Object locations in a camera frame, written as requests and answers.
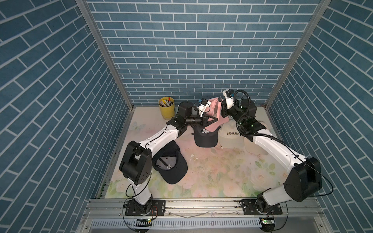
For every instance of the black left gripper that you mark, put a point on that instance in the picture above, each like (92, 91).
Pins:
(202, 120)

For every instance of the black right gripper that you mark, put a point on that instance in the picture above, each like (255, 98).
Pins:
(225, 110)

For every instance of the pink baseball cap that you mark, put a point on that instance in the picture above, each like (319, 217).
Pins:
(215, 111)

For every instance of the grey baseball cap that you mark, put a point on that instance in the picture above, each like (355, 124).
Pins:
(204, 138)

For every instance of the cream white baseball cap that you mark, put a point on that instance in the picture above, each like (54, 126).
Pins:
(229, 136)

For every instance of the black baseball cap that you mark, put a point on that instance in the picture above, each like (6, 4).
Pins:
(170, 163)

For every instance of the beige Colorado baseball cap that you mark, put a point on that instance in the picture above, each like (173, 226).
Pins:
(253, 148)

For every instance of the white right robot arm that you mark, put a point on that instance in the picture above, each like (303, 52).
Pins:
(304, 174)

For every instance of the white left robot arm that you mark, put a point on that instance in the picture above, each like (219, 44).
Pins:
(136, 164)

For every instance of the yellow pen holder cup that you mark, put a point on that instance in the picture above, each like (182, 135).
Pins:
(167, 107)

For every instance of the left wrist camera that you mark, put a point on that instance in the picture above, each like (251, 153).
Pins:
(204, 106)

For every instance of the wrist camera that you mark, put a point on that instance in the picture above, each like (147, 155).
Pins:
(204, 106)
(229, 97)

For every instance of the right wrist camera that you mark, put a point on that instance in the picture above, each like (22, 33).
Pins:
(229, 97)

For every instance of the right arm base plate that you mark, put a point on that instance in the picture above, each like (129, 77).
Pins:
(255, 207)

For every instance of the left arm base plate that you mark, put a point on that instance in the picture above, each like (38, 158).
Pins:
(133, 208)

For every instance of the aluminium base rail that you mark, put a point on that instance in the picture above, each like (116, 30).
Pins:
(204, 215)

